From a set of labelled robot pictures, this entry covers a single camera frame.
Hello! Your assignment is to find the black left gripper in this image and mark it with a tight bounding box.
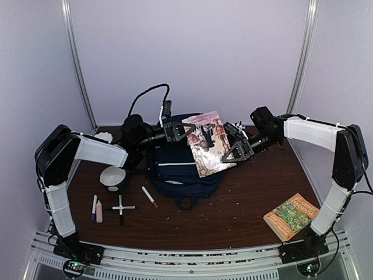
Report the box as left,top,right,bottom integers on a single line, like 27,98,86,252
135,121,196,151

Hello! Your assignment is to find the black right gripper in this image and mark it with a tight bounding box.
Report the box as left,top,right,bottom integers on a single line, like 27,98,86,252
221,130,280,163

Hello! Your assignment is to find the pink illustrated paperback book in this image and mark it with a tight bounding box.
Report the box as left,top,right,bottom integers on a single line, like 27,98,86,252
182,111,236,178

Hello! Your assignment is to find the navy blue student backpack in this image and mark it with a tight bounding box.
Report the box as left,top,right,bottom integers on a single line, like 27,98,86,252
147,113,225,210

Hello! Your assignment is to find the orange green treehouse book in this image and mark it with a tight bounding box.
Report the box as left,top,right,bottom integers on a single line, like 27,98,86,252
263,193,319,242

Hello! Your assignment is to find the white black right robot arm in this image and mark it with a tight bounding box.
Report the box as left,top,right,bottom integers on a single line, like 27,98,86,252
222,107,369,263

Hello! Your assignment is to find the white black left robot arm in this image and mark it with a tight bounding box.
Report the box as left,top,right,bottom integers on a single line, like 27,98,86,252
34,101,196,265

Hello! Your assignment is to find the white scalloped ceramic dish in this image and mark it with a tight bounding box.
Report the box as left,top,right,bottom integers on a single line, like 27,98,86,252
94,132,113,144

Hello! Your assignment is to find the white marker red cap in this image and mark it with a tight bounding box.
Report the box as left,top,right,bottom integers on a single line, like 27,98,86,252
142,186,159,209

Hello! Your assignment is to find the white bowl teal outside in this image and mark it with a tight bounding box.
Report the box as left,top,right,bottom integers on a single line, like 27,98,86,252
100,166,127,192

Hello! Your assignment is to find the black white marker vertical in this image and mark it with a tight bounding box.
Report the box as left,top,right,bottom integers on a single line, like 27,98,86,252
119,194,124,226

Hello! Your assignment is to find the blue white marker horizontal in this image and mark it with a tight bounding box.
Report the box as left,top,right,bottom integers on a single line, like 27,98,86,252
103,205,137,211

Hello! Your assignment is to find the pink white correction stick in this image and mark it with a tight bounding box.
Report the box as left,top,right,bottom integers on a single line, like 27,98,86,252
96,200,103,223

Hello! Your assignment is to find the white marker blue cap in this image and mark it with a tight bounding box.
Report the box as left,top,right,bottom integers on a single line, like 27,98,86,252
91,194,98,221

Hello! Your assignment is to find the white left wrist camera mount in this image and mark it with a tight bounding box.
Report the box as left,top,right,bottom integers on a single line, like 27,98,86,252
159,105,164,128

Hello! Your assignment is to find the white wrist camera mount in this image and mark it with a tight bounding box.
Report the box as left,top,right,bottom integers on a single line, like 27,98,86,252
159,105,164,128
234,121,246,132

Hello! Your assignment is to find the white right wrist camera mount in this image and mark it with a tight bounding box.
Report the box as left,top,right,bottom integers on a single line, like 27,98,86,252
234,121,246,132

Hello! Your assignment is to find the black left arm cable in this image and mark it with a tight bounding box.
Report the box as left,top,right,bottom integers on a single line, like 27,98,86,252
128,83,170,120

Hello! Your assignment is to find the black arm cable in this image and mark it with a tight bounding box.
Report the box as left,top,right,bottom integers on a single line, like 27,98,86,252
279,163,373,269
128,83,170,120

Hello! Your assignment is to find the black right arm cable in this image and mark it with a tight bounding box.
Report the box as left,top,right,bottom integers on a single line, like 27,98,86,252
279,163,373,269

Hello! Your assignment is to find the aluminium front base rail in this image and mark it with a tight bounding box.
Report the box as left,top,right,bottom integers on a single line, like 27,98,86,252
23,229,361,280

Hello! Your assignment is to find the aluminium right corner post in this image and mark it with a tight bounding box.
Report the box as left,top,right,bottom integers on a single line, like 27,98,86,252
286,0,319,114

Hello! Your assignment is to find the aluminium corner post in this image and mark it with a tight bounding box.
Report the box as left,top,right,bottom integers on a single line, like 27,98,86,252
61,0,97,130
286,0,319,114

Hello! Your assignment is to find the aluminium left corner post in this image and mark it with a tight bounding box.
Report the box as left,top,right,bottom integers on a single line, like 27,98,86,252
61,0,97,130

